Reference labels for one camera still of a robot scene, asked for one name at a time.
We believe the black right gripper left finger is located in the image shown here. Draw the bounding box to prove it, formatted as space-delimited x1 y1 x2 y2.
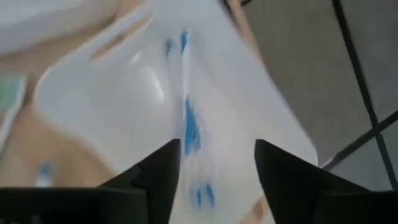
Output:
98 139 182 224

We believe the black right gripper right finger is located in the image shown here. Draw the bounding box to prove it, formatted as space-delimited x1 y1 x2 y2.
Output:
254 139 371 224

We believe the wide white plastic bin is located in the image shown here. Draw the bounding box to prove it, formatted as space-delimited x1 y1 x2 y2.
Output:
33 0 320 224

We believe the narrow white plastic bin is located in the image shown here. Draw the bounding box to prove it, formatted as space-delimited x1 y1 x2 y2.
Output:
0 0 152 58

